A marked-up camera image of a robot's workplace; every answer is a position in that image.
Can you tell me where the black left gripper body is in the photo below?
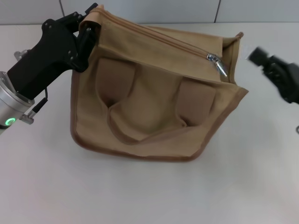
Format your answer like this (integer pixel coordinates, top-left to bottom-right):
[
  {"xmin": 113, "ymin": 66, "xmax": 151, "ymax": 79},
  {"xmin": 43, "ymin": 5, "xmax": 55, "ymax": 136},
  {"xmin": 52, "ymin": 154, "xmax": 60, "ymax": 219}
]
[{"xmin": 7, "ymin": 19, "xmax": 89, "ymax": 100}]

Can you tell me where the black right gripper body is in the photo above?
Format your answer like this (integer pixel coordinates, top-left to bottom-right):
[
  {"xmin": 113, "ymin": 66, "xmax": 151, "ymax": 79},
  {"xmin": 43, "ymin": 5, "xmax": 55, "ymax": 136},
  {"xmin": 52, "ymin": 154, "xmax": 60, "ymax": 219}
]
[{"xmin": 273, "ymin": 61, "xmax": 299, "ymax": 105}]

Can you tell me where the silver metal zipper pull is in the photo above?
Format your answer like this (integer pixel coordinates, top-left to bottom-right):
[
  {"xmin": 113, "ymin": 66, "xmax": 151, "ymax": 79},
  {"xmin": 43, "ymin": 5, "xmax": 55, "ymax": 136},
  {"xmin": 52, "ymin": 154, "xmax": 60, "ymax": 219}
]
[{"xmin": 206, "ymin": 53, "xmax": 228, "ymax": 78}]

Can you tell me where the khaki canvas food bag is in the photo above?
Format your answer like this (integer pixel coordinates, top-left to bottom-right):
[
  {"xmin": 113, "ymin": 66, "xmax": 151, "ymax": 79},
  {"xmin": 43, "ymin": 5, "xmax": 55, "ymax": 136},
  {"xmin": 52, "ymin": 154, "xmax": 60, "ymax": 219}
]
[{"xmin": 70, "ymin": 3, "xmax": 249, "ymax": 163}]

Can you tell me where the left gripper silver connector cable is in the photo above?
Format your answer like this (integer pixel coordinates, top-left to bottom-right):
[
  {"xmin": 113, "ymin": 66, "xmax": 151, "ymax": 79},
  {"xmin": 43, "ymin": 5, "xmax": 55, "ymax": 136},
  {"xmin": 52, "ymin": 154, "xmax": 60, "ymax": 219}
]
[{"xmin": 14, "ymin": 49, "xmax": 30, "ymax": 62}]

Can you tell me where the black cable with silver plug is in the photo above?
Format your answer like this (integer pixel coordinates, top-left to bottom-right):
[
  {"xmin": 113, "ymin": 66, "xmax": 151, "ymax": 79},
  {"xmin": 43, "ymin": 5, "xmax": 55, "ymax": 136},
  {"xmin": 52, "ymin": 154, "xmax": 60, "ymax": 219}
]
[{"xmin": 21, "ymin": 87, "xmax": 50, "ymax": 125}]

